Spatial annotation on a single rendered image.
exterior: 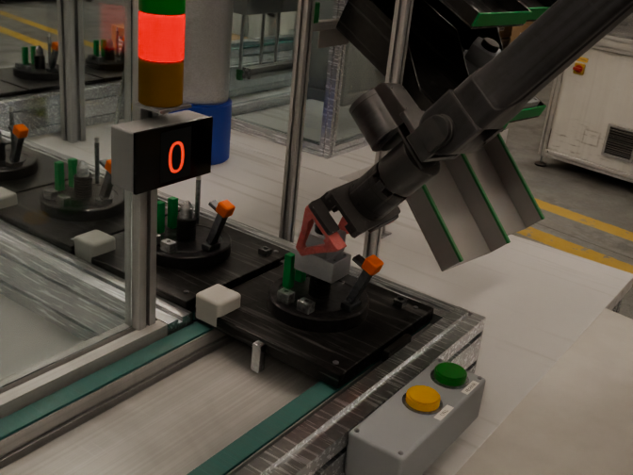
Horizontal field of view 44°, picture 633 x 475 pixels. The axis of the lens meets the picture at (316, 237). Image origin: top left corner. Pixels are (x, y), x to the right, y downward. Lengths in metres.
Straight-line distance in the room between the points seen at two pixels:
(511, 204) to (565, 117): 3.93
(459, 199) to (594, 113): 3.99
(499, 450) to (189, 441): 0.40
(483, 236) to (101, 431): 0.68
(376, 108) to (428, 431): 0.38
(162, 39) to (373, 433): 0.48
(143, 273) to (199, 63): 0.97
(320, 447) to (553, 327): 0.65
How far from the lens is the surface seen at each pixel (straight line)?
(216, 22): 1.90
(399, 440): 0.88
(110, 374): 0.98
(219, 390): 1.01
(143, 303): 1.03
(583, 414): 1.20
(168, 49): 0.89
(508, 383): 1.22
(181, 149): 0.92
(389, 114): 0.94
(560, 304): 1.49
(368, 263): 1.01
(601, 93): 5.24
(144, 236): 0.99
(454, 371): 1.00
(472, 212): 1.31
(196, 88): 1.92
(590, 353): 1.36
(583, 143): 5.32
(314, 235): 1.03
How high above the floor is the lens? 1.49
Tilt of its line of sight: 23 degrees down
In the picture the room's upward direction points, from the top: 6 degrees clockwise
